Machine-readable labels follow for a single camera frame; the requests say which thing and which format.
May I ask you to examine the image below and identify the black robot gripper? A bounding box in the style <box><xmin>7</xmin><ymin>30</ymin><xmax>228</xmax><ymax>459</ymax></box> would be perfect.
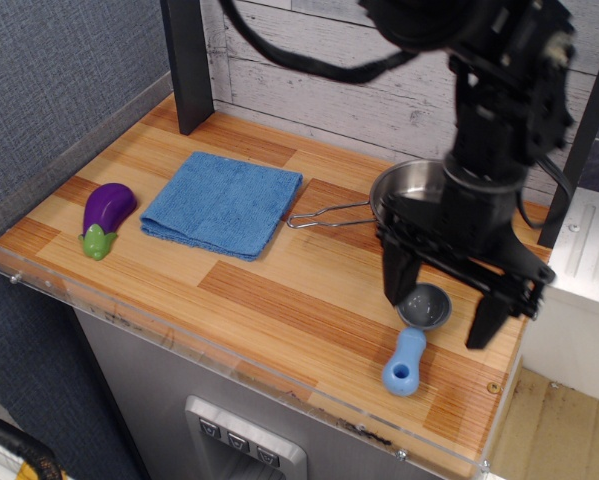
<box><xmin>377</xmin><ymin>159</ymin><xmax>555</xmax><ymax>349</ymax></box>

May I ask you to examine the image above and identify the blue and grey toy spoon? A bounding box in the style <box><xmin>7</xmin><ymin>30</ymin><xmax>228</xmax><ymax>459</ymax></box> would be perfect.
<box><xmin>382</xmin><ymin>283</ymin><xmax>452</xmax><ymax>397</ymax></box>

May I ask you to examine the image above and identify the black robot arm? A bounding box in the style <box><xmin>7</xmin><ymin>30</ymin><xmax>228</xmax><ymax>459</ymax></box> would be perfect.
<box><xmin>365</xmin><ymin>1</ymin><xmax>574</xmax><ymax>349</ymax></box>

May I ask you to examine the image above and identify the blue folded cloth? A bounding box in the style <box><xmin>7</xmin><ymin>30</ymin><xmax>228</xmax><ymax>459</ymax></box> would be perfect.
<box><xmin>140</xmin><ymin>152</ymin><xmax>303</xmax><ymax>261</ymax></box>

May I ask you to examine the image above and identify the stainless steel pan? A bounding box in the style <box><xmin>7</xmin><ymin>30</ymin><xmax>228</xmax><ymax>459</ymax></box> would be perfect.
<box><xmin>286</xmin><ymin>159</ymin><xmax>445</xmax><ymax>229</ymax></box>

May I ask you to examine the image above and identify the white toy sink unit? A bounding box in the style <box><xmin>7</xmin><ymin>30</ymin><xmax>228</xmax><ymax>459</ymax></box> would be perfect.
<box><xmin>520</xmin><ymin>188</ymin><xmax>599</xmax><ymax>399</ymax></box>

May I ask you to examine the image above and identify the silver dispenser button panel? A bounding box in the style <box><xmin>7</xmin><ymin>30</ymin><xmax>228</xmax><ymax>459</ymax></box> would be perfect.
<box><xmin>185</xmin><ymin>395</ymin><xmax>308</xmax><ymax>479</ymax></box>

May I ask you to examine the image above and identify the grey toy fridge cabinet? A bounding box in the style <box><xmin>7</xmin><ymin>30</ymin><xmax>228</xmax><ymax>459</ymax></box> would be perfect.
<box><xmin>76</xmin><ymin>311</ymin><xmax>434</xmax><ymax>479</ymax></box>

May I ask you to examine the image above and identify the purple toy eggplant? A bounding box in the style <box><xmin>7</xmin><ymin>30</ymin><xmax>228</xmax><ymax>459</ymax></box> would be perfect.
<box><xmin>79</xmin><ymin>183</ymin><xmax>138</xmax><ymax>261</ymax></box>

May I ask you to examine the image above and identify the yellow and black object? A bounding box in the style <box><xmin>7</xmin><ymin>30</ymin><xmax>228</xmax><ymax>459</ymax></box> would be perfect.
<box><xmin>0</xmin><ymin>419</ymin><xmax>68</xmax><ymax>479</ymax></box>

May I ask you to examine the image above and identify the clear acrylic guard rail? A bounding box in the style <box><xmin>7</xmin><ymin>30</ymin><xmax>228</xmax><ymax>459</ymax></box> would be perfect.
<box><xmin>0</xmin><ymin>75</ymin><xmax>526</xmax><ymax>479</ymax></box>

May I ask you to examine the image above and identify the dark right vertical post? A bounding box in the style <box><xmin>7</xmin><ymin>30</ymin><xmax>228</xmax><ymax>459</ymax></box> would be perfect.
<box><xmin>536</xmin><ymin>0</ymin><xmax>599</xmax><ymax>249</ymax></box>

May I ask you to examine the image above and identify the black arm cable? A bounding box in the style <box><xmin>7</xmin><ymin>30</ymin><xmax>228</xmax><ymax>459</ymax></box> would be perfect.
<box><xmin>217</xmin><ymin>0</ymin><xmax>420</xmax><ymax>85</ymax></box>

